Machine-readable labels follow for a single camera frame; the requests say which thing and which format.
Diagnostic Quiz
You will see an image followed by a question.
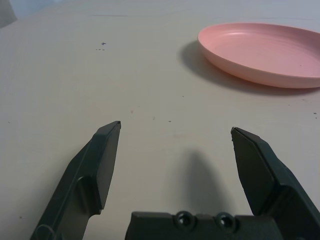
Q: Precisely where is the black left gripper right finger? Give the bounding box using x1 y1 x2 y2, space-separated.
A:
230 126 320 240

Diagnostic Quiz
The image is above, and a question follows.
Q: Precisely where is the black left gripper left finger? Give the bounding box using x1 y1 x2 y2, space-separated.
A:
29 120 122 240

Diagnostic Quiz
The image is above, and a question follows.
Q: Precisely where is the pink round plate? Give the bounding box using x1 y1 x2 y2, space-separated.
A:
197 22 320 89

